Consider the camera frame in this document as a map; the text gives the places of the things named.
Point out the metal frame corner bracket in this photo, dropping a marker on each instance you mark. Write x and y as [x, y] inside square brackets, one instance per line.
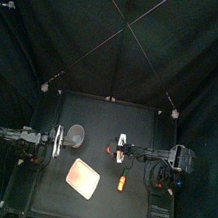
[10, 4]

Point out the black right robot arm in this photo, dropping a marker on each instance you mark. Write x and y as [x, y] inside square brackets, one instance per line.
[160, 154]

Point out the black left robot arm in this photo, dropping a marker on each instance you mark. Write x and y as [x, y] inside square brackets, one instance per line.
[11, 134]

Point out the red toy drumstick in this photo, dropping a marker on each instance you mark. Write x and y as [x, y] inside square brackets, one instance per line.
[108, 150]

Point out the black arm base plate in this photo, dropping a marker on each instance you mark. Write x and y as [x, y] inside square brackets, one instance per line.
[21, 187]

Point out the orange toy carrot green top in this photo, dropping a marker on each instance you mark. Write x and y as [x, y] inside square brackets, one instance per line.
[121, 183]

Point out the vertical metal frame pole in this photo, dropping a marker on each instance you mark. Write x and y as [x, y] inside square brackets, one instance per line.
[120, 48]

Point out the pink plastic tray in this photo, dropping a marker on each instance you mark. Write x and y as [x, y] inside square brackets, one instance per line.
[82, 178]

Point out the grey speckled bowl cup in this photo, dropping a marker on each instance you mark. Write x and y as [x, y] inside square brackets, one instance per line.
[76, 132]

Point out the metal pole foot bracket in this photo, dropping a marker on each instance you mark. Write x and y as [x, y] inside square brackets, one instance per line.
[110, 98]

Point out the small table corner bracket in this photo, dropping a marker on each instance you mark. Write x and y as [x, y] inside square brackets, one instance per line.
[159, 112]
[59, 91]

